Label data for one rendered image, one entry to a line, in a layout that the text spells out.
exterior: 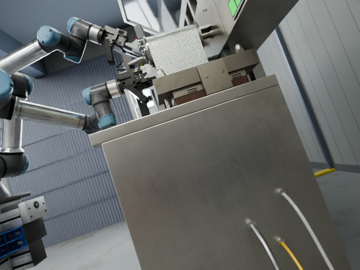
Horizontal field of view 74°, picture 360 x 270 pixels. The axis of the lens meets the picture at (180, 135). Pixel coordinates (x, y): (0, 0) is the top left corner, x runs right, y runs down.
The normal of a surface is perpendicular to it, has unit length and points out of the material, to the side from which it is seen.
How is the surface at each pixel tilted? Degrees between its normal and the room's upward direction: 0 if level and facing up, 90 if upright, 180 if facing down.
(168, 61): 90
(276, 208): 90
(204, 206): 90
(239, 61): 90
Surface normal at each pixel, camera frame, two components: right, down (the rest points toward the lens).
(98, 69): -0.02, -0.07
